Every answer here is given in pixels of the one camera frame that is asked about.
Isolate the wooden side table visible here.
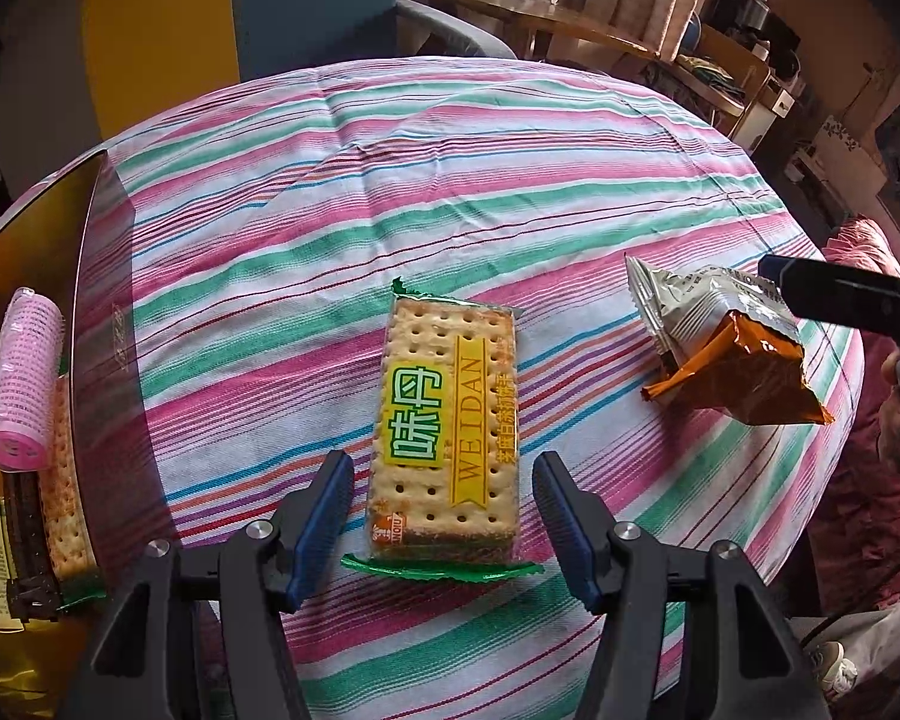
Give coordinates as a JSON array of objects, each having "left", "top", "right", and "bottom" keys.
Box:
[{"left": 424, "top": 0, "right": 691, "bottom": 61}]

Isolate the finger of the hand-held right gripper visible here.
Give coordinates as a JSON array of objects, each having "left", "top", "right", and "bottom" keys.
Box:
[{"left": 757, "top": 255, "right": 900, "bottom": 338}]

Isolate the grey and orange snack bag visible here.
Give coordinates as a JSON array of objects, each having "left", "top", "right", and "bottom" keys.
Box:
[{"left": 624, "top": 253, "right": 835, "bottom": 428}]

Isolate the striped pink green tablecloth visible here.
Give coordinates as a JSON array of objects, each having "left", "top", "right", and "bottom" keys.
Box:
[{"left": 0, "top": 56, "right": 867, "bottom": 720}]

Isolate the pink quilt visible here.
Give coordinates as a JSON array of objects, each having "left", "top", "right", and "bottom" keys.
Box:
[{"left": 817, "top": 217, "right": 900, "bottom": 616}]

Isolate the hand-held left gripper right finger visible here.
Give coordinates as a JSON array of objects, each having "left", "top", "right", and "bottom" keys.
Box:
[{"left": 532, "top": 450, "right": 833, "bottom": 720}]

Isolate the wooden chair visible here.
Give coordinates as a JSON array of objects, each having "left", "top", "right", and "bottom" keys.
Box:
[{"left": 660, "top": 22, "right": 766, "bottom": 137}]

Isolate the yellow cushion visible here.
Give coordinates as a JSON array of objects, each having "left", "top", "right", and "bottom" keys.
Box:
[{"left": 82, "top": 0, "right": 241, "bottom": 140}]

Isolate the blue office chair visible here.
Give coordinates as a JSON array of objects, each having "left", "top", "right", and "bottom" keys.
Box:
[{"left": 229, "top": 0, "right": 518, "bottom": 83}]

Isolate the flower print cardboard box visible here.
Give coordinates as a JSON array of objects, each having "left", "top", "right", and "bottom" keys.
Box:
[{"left": 802, "top": 116, "right": 895, "bottom": 203}]

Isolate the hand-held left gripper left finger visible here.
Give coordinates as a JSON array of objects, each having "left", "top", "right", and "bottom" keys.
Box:
[{"left": 60, "top": 448, "right": 357, "bottom": 720}]

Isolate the small pink hair roller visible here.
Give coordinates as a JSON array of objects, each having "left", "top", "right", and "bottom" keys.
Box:
[{"left": 0, "top": 286, "right": 65, "bottom": 473}]

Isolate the yellow label cracker packet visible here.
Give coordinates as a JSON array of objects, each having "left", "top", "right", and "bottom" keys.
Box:
[{"left": 341, "top": 277, "right": 545, "bottom": 586}]

